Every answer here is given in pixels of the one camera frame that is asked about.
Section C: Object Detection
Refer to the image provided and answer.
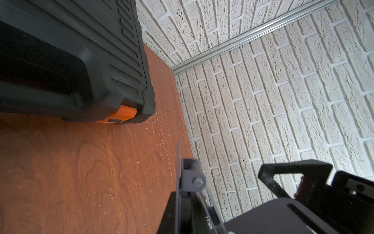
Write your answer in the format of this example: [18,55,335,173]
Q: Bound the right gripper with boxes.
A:
[258,159,374,234]

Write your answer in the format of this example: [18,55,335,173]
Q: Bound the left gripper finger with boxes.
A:
[157,192,222,234]

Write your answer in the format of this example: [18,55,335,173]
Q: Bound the purple-grey phone stand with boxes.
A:
[175,153,337,234]

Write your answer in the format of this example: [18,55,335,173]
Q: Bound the right corner aluminium profile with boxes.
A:
[171,0,336,75]

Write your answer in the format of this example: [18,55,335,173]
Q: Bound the black plastic tool case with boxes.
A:
[1,1,156,124]

